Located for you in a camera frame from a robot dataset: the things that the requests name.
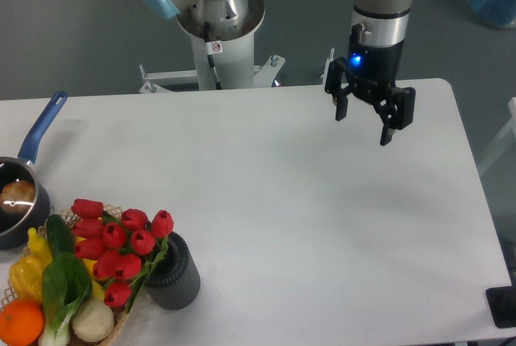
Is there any black device at edge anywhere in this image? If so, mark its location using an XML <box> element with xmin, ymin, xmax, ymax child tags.
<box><xmin>485</xmin><ymin>286</ymin><xmax>515</xmax><ymax>328</ymax></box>

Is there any red tulip bouquet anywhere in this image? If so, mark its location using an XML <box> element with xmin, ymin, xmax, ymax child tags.
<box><xmin>71</xmin><ymin>198</ymin><xmax>174</xmax><ymax>313</ymax></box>

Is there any white frame at right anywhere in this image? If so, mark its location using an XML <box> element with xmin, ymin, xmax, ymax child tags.
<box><xmin>476</xmin><ymin>97</ymin><xmax>515</xmax><ymax>176</ymax></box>

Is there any orange fruit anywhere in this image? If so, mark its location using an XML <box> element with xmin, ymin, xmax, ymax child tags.
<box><xmin>1</xmin><ymin>299</ymin><xmax>44</xmax><ymax>345</ymax></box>

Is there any yellow bell pepper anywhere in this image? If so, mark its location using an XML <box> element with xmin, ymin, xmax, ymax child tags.
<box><xmin>9</xmin><ymin>255</ymin><xmax>44</xmax><ymax>302</ymax></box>

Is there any blue handled saucepan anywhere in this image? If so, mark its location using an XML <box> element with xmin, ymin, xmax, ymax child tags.
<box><xmin>1</xmin><ymin>91</ymin><xmax>68</xmax><ymax>250</ymax></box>

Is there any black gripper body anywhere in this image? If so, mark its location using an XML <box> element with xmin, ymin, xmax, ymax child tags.
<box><xmin>347</xmin><ymin>23</ymin><xmax>404</xmax><ymax>104</ymax></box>

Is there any green bok choy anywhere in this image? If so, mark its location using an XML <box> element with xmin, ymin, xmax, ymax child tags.
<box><xmin>38</xmin><ymin>252</ymin><xmax>91</xmax><ymax>345</ymax></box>

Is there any beige round bun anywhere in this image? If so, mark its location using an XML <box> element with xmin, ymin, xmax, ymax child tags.
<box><xmin>72</xmin><ymin>298</ymin><xmax>114</xmax><ymax>343</ymax></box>

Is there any yellow banana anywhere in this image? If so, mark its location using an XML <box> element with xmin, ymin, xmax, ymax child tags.
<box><xmin>27</xmin><ymin>227</ymin><xmax>52</xmax><ymax>268</ymax></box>

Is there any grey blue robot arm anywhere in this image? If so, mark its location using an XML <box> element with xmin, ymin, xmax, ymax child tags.
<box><xmin>142</xmin><ymin>0</ymin><xmax>416</xmax><ymax>144</ymax></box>

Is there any woven wicker basket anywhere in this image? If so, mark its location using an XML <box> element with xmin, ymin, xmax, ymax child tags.
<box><xmin>1</xmin><ymin>204</ymin><xmax>128</xmax><ymax>345</ymax></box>

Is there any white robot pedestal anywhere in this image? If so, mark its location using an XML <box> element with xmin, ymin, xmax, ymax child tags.
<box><xmin>139</xmin><ymin>0</ymin><xmax>286</xmax><ymax>94</ymax></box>

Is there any dark grey ribbed vase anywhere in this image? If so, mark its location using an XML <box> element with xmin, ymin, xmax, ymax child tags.
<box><xmin>144</xmin><ymin>232</ymin><xmax>201</xmax><ymax>311</ymax></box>

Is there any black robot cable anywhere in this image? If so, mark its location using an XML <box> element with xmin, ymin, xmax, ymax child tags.
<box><xmin>202</xmin><ymin>22</ymin><xmax>223</xmax><ymax>91</ymax></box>

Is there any green cucumber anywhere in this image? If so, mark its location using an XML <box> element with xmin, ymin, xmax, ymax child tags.
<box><xmin>46</xmin><ymin>214</ymin><xmax>75</xmax><ymax>257</ymax></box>

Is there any brown bun in saucepan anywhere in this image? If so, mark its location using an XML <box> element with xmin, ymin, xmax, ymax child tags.
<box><xmin>1</xmin><ymin>180</ymin><xmax>35</xmax><ymax>215</ymax></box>

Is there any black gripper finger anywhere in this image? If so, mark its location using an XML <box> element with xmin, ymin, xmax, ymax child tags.
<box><xmin>373</xmin><ymin>86</ymin><xmax>416</xmax><ymax>146</ymax></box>
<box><xmin>324</xmin><ymin>58</ymin><xmax>351</xmax><ymax>121</ymax></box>

